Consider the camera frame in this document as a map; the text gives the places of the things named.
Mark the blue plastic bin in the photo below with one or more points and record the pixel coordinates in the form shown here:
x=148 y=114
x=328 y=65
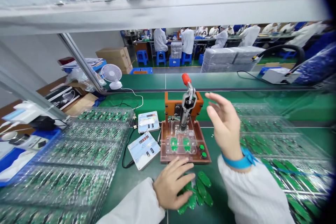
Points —
x=15 y=155

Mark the stack of trays with boards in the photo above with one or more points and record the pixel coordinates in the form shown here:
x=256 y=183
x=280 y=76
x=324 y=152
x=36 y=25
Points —
x=65 y=161
x=283 y=161

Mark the wrapped stack of clear trays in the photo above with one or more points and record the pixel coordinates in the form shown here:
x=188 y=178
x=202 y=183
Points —
x=231 y=58

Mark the small white desk fan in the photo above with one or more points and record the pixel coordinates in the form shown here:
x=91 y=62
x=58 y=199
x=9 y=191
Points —
x=111 y=75

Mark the black power adapter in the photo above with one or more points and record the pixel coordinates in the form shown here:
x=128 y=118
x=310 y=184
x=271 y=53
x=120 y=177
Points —
x=42 y=123

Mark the green circuit board in fixture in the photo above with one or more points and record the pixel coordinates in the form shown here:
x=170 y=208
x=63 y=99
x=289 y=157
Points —
x=187 y=144
x=173 y=143

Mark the person's right hand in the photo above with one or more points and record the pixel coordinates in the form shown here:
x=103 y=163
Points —
x=227 y=132

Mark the white meter box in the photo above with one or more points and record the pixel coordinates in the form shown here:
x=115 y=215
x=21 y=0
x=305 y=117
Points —
x=148 y=122
x=143 y=150

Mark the black and white printed box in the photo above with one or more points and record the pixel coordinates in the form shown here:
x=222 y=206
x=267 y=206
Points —
x=62 y=96

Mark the metal shelf frame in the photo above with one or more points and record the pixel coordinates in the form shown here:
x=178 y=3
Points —
x=147 y=11

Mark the blue plastic crate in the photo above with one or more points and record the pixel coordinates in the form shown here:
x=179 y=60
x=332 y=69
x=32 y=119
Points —
x=141 y=70

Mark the brown test fixture with clamp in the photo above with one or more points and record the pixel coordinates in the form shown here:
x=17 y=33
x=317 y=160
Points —
x=183 y=134

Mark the pile of loose green boards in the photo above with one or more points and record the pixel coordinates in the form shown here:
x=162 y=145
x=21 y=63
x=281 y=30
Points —
x=203 y=187

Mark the cardboard carton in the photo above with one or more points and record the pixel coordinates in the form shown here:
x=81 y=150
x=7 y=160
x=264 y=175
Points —
x=115 y=57

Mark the blue plastic bag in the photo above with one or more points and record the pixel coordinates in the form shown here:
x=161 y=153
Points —
x=319 y=61

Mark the person's left hand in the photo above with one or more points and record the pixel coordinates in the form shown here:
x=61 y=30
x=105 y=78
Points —
x=168 y=184

